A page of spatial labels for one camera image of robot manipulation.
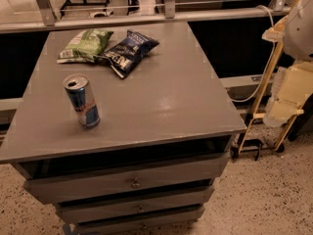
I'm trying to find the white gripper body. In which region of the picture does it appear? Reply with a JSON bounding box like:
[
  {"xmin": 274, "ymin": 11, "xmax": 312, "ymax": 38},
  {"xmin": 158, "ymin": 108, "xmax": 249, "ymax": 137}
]
[{"xmin": 283, "ymin": 0, "xmax": 313, "ymax": 62}]

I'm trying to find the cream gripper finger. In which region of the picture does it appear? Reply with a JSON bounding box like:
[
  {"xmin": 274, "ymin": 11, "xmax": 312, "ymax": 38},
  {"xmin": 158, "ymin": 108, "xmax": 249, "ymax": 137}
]
[
  {"xmin": 262, "ymin": 17, "xmax": 288, "ymax": 43},
  {"xmin": 263, "ymin": 62, "xmax": 313, "ymax": 127}
]

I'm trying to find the Red Bull can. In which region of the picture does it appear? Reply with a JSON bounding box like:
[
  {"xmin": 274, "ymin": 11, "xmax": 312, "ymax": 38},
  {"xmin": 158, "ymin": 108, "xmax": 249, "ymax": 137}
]
[{"xmin": 63, "ymin": 73, "xmax": 100, "ymax": 128}]

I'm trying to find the grey metal railing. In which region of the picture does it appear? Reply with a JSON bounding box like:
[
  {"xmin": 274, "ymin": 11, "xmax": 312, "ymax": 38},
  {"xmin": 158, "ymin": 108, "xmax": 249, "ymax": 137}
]
[{"xmin": 0, "ymin": 0, "xmax": 293, "ymax": 33}]

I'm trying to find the yellow hand truck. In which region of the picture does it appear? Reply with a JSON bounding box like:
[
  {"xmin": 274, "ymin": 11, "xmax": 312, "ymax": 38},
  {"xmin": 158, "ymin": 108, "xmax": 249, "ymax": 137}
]
[{"xmin": 245, "ymin": 0, "xmax": 305, "ymax": 152}]

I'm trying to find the dark blue chip bag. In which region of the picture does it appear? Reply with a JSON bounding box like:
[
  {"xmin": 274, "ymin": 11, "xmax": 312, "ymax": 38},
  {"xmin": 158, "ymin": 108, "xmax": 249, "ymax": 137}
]
[{"xmin": 101, "ymin": 29, "xmax": 159, "ymax": 79}]

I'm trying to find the grey drawer cabinet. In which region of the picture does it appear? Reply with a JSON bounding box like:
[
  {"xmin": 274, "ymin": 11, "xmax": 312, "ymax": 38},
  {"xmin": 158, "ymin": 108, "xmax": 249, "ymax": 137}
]
[{"xmin": 0, "ymin": 23, "xmax": 246, "ymax": 227}]

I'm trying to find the bottom grey drawer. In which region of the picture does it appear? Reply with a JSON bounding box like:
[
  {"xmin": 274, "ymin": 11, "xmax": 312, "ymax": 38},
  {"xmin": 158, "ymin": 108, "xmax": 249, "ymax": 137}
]
[{"xmin": 77, "ymin": 206, "xmax": 204, "ymax": 235}]

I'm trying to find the green chip bag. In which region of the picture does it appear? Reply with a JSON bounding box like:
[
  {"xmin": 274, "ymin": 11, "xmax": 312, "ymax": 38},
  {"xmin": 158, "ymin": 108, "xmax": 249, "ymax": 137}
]
[{"xmin": 57, "ymin": 29, "xmax": 113, "ymax": 64}]

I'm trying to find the middle grey drawer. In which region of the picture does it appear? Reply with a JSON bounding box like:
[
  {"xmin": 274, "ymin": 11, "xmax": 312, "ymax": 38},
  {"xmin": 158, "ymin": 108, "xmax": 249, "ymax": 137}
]
[{"xmin": 57, "ymin": 185, "xmax": 214, "ymax": 224}]

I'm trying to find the white cable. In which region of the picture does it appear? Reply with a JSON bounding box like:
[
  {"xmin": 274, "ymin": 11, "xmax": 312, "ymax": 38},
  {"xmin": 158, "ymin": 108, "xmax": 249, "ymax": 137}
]
[{"xmin": 230, "ymin": 4, "xmax": 277, "ymax": 104}]

